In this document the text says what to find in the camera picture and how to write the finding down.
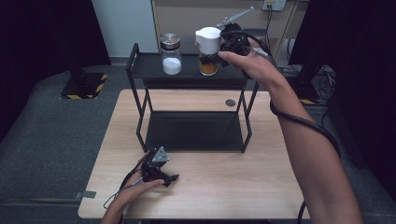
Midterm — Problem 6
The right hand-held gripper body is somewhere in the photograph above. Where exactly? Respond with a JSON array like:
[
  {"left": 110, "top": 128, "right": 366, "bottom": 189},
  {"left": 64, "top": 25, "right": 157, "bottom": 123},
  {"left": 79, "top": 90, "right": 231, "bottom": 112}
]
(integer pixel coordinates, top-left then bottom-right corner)
[{"left": 217, "top": 7, "right": 255, "bottom": 57}]

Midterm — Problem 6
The white wall panel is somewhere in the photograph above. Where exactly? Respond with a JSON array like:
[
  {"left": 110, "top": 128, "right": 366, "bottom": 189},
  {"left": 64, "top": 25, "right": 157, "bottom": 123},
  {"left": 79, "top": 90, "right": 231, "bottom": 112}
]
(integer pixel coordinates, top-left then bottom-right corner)
[{"left": 92, "top": 0, "right": 160, "bottom": 59}]

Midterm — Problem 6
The white wall socket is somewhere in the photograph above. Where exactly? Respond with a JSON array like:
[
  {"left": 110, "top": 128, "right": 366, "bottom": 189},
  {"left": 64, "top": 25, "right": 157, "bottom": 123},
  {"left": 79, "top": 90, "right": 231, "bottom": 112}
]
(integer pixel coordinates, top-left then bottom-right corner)
[{"left": 262, "top": 0, "right": 288, "bottom": 12}]

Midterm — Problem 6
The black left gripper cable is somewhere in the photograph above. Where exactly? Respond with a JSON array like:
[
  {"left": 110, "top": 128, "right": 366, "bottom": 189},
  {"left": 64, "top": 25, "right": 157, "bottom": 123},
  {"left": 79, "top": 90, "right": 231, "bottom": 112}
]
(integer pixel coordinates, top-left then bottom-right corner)
[{"left": 103, "top": 152, "right": 151, "bottom": 209}]

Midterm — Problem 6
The glass jar with white lid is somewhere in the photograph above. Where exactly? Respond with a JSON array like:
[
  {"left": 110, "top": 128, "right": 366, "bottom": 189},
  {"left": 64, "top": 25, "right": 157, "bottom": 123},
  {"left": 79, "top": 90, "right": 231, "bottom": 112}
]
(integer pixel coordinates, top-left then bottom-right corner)
[{"left": 195, "top": 26, "right": 222, "bottom": 77}]

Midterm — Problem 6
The glass salt jar metal lid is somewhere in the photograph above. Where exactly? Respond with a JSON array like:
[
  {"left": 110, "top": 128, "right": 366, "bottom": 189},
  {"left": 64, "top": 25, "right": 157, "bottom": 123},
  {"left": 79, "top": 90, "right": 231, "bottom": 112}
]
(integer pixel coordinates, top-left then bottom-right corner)
[{"left": 160, "top": 33, "right": 183, "bottom": 76}]

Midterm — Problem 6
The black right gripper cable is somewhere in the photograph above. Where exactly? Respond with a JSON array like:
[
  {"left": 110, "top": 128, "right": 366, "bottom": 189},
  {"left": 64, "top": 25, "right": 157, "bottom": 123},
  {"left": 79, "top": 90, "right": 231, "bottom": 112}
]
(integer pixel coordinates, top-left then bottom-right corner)
[{"left": 228, "top": 29, "right": 342, "bottom": 224}]

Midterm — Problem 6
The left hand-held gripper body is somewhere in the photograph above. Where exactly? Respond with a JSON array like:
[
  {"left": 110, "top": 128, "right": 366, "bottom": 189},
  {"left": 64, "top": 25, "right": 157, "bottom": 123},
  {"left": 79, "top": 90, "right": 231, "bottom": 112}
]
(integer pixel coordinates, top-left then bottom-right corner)
[{"left": 141, "top": 146, "right": 171, "bottom": 183}]

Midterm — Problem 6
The person's right hand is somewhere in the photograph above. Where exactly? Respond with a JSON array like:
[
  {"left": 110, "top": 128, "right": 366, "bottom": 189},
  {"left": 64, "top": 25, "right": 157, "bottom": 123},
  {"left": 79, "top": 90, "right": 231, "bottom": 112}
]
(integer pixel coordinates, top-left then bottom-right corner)
[{"left": 218, "top": 37, "right": 283, "bottom": 91}]

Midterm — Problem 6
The black metal two-tier rack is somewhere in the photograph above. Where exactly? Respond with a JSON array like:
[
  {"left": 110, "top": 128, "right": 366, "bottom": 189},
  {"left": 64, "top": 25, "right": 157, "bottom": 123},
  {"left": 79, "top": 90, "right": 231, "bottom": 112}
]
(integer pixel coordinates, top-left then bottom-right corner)
[{"left": 125, "top": 42, "right": 260, "bottom": 154}]

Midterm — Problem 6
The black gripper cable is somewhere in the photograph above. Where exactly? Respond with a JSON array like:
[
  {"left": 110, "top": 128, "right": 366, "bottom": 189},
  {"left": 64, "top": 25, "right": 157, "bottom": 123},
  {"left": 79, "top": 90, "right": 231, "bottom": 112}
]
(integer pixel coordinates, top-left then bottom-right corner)
[
  {"left": 228, "top": 29, "right": 342, "bottom": 224},
  {"left": 103, "top": 152, "right": 151, "bottom": 209}
]

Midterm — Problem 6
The grey tape piece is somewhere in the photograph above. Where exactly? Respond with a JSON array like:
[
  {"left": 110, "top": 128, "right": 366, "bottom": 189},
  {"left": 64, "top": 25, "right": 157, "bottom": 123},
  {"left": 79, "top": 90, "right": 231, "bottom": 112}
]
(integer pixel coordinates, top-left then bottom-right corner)
[{"left": 74, "top": 189, "right": 97, "bottom": 200}]

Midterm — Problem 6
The person's left hand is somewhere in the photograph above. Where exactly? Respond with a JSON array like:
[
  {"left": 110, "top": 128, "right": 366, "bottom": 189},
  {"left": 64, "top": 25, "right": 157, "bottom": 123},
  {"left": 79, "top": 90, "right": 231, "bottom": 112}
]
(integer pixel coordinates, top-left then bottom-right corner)
[{"left": 115, "top": 172, "right": 165, "bottom": 209}]

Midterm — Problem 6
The bundle of floor cables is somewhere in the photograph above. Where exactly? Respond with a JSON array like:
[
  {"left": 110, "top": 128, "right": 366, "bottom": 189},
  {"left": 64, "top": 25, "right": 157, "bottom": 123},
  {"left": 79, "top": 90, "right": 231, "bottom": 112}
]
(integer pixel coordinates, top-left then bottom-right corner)
[{"left": 311, "top": 63, "right": 338, "bottom": 105}]

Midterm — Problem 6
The black curtain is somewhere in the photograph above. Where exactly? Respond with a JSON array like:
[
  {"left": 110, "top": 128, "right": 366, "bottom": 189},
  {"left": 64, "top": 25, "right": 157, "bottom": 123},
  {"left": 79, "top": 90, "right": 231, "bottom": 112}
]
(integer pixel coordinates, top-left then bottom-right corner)
[
  {"left": 289, "top": 0, "right": 396, "bottom": 200},
  {"left": 0, "top": 0, "right": 111, "bottom": 141}
]

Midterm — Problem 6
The black stand base striped edge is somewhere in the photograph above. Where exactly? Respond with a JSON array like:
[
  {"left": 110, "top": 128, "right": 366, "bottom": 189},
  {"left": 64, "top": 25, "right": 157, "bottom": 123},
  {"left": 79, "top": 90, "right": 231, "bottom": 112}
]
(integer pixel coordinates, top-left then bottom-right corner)
[
  {"left": 292, "top": 62, "right": 321, "bottom": 105},
  {"left": 60, "top": 59, "right": 109, "bottom": 101}
]

